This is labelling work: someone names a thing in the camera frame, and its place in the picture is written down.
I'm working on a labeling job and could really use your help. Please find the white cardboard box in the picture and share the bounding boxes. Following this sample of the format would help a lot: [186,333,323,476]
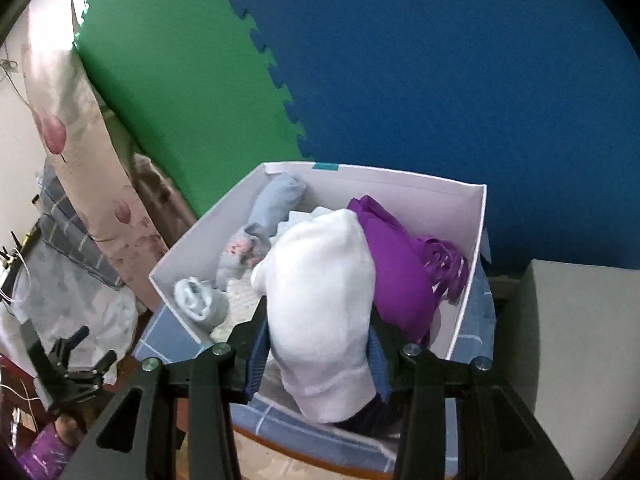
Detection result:
[148,161,488,361]

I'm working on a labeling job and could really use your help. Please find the blue foam mat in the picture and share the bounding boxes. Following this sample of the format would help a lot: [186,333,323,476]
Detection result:
[207,0,640,281]

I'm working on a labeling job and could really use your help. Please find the white folded cloth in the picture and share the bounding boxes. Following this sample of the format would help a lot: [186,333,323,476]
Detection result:
[277,207,331,241]

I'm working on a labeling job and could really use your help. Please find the purple garment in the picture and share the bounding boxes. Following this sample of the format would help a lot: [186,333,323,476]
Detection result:
[346,195,471,346]

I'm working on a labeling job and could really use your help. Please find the beige leaf print curtain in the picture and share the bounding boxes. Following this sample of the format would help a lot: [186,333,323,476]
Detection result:
[20,0,171,311]

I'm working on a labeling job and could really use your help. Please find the white floral sheet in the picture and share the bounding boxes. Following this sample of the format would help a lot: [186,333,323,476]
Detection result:
[0,240,141,361]

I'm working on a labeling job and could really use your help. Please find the purple printed blanket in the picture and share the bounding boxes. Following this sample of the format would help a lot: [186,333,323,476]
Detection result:
[15,422,96,480]

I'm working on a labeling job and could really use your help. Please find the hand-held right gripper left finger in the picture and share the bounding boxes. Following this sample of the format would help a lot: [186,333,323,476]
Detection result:
[62,305,268,480]

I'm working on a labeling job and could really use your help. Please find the pale rolled socks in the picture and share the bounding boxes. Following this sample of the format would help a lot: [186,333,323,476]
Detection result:
[172,277,231,332]

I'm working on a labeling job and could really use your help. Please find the grey checked blanket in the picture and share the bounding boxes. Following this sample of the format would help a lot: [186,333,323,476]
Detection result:
[37,165,126,291]

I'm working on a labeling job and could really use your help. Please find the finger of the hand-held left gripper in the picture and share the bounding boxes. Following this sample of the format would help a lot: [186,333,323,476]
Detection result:
[52,326,92,368]
[75,349,119,386]

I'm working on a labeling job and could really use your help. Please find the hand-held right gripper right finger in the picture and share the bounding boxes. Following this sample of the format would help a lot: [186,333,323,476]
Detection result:
[367,327,573,480]

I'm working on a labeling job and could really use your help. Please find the light blue long underwear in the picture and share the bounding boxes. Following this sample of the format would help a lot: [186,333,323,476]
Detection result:
[245,172,307,238]

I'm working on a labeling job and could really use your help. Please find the blue checked cloth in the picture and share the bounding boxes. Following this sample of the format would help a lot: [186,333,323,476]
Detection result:
[132,255,498,478]

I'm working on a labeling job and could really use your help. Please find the green foam mat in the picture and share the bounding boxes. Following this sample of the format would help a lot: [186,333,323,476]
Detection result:
[74,0,307,218]

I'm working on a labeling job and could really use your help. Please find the white thick underwear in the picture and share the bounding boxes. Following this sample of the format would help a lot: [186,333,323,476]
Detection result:
[250,208,378,425]

